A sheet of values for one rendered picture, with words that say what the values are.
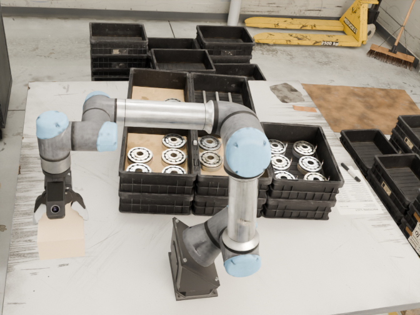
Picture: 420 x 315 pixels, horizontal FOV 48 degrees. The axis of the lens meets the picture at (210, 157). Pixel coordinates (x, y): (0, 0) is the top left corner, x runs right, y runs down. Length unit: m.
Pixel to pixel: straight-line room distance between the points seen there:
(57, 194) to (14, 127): 2.39
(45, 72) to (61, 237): 3.02
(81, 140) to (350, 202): 1.42
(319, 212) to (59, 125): 1.24
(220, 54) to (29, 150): 1.83
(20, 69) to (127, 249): 2.73
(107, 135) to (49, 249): 0.37
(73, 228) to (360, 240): 1.23
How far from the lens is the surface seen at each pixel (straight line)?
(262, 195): 1.95
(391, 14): 5.91
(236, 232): 1.43
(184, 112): 1.32
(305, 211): 2.06
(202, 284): 1.69
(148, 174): 1.82
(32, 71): 4.30
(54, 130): 1.19
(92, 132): 1.20
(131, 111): 1.30
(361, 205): 2.28
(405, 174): 3.16
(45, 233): 1.38
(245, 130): 1.23
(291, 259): 1.94
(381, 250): 2.13
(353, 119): 4.22
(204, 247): 1.63
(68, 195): 1.33
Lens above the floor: 2.15
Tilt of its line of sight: 39 degrees down
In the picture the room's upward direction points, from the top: 9 degrees clockwise
